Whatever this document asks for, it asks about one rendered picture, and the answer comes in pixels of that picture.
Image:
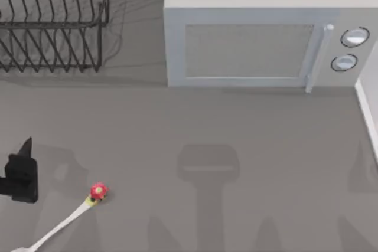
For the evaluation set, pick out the large microwave knob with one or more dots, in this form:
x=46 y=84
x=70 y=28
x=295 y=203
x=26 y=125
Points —
x=354 y=37

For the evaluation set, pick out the white spoon with red strawberry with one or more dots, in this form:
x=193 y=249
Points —
x=71 y=218

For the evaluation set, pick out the microwave door with window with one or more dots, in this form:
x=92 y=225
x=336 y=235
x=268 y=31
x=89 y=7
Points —
x=248 y=51

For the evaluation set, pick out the small microwave knob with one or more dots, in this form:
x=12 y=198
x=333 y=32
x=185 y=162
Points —
x=343 y=62

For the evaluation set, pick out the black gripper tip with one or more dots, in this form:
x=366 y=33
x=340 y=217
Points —
x=22 y=178

